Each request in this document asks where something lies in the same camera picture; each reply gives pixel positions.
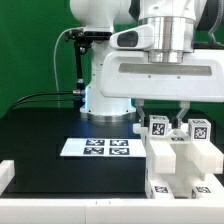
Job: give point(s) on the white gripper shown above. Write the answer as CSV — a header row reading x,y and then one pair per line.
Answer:
x,y
129,74

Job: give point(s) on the small white tagged cube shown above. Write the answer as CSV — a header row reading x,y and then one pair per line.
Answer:
x,y
158,126

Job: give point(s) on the white X-frame chair legs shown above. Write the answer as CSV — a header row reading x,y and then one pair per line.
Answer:
x,y
161,158

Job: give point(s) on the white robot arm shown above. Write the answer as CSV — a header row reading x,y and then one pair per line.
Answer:
x,y
144,49

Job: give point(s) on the white left fence bar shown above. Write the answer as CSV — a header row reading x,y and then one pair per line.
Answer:
x,y
7,173

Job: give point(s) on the white front fence bar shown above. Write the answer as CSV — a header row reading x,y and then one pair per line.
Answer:
x,y
111,211

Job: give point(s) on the white flat tagged base plate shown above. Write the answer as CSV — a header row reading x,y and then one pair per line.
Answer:
x,y
99,147

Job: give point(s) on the black camera on stand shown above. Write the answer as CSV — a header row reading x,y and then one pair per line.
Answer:
x,y
82,43

